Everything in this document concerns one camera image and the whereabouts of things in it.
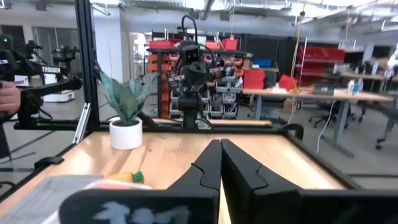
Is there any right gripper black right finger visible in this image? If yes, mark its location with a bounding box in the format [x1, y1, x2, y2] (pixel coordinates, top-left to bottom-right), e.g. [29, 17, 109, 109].
[221, 138, 398, 224]

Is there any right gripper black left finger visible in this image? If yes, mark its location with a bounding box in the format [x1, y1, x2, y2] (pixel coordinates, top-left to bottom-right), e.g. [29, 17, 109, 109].
[58, 139, 223, 224]

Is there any orange toy carrot green top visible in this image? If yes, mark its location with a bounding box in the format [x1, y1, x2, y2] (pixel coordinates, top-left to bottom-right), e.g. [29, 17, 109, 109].
[105, 170, 146, 184]

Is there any clear plastic tupperware container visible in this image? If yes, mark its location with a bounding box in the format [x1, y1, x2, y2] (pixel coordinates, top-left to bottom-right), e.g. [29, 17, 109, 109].
[40, 179, 153, 224]

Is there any black rack with parts bins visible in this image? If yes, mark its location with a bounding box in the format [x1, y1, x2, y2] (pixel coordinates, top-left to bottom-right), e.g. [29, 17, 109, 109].
[146, 46, 247, 121]

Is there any stack of red bins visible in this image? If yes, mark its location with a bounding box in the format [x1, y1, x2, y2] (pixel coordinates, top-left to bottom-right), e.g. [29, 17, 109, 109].
[243, 68, 266, 90]

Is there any blue bin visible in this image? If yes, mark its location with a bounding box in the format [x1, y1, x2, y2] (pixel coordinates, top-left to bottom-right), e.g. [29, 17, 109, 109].
[252, 58, 274, 68]

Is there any arched black table clamp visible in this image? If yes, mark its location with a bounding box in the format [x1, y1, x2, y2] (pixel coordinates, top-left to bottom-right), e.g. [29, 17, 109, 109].
[279, 123, 305, 141]

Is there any artificial plant in white pot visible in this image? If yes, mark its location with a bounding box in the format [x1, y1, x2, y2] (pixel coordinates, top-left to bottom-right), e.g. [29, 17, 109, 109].
[98, 70, 158, 151]

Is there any single red bin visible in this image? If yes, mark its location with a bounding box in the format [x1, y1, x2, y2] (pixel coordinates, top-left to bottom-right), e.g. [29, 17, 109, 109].
[279, 74, 299, 91]

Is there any black office chair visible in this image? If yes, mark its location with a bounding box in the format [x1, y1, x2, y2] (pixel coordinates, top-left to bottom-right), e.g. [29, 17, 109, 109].
[308, 101, 353, 129]

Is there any long wooden desk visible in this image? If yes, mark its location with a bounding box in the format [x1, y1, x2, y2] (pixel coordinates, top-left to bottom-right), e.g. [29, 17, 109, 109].
[242, 88, 395, 158]

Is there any red storage shelving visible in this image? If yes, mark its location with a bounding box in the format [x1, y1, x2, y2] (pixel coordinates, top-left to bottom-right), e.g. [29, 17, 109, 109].
[297, 45, 346, 85]

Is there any flat black table clamp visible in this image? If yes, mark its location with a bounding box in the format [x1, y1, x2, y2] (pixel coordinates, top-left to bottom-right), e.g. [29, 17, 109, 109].
[33, 156, 65, 170]

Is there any grey folded cloth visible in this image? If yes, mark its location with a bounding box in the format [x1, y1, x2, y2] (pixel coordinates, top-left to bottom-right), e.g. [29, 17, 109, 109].
[0, 174, 103, 224]

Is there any person's hand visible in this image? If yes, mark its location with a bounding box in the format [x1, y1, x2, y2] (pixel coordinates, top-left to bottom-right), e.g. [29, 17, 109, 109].
[0, 80, 22, 118]

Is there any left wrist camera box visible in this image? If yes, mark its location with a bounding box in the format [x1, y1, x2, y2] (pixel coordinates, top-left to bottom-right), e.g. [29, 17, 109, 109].
[180, 45, 200, 65]

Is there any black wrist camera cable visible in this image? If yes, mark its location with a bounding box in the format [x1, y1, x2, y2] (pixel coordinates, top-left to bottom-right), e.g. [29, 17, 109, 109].
[181, 14, 200, 47]

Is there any white hanging cable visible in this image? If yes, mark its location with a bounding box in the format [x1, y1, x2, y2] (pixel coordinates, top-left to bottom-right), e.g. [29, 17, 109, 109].
[315, 101, 337, 155]

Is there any hanging yellow cable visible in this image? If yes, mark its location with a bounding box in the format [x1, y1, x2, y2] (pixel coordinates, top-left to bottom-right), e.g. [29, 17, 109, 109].
[290, 12, 305, 93]

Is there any black aluminium table frame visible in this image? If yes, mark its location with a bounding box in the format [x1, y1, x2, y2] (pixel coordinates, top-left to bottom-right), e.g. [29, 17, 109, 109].
[0, 0, 363, 202]

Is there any silver angle bracket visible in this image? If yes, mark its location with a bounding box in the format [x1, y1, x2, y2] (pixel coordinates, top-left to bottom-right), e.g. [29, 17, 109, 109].
[72, 102, 91, 144]

